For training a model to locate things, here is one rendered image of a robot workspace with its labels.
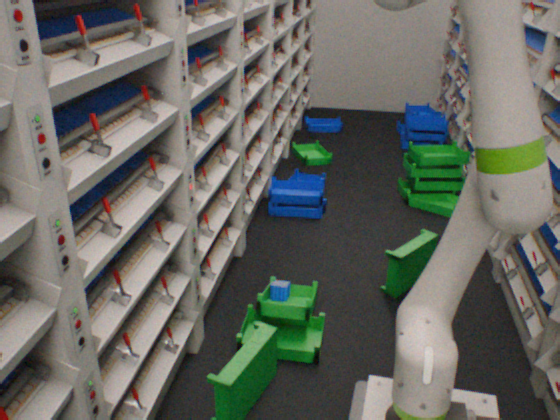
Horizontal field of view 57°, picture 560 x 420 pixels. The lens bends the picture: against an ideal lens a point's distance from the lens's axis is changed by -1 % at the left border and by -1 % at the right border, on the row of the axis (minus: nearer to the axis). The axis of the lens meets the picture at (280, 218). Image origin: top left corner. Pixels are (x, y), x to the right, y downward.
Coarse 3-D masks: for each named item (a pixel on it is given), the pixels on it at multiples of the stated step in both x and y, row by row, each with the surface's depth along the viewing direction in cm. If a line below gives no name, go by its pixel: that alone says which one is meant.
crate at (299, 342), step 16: (256, 320) 205; (272, 320) 204; (288, 320) 203; (320, 320) 198; (240, 336) 185; (288, 336) 197; (304, 336) 198; (320, 336) 198; (288, 352) 184; (304, 352) 183; (320, 352) 190
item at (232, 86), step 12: (240, 12) 205; (216, 36) 206; (228, 36) 205; (240, 60) 212; (228, 84) 213; (240, 108) 220; (240, 120) 222; (228, 132) 223; (240, 132) 224; (240, 156) 228; (240, 168) 230; (240, 180) 232; (240, 204) 238; (240, 216) 240; (240, 240) 246; (240, 252) 249
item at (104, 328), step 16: (160, 208) 162; (176, 208) 162; (160, 224) 159; (176, 224) 163; (176, 240) 156; (144, 256) 144; (160, 256) 147; (144, 272) 139; (112, 288) 129; (128, 288) 131; (144, 288) 136; (96, 304) 123; (112, 304) 125; (128, 304) 127; (96, 320) 119; (112, 320) 121; (96, 336) 109; (112, 336) 121; (96, 352) 111
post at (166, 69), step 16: (112, 0) 137; (144, 0) 136; (160, 0) 135; (176, 16) 138; (176, 48) 141; (160, 64) 143; (176, 64) 142; (160, 80) 145; (176, 80) 144; (176, 128) 150; (176, 144) 153; (192, 160) 163; (192, 176) 165; (176, 192) 160; (192, 208) 168; (192, 224) 169; (176, 256) 170; (192, 256) 172; (192, 288) 176; (192, 304) 178; (192, 336) 185; (192, 352) 188
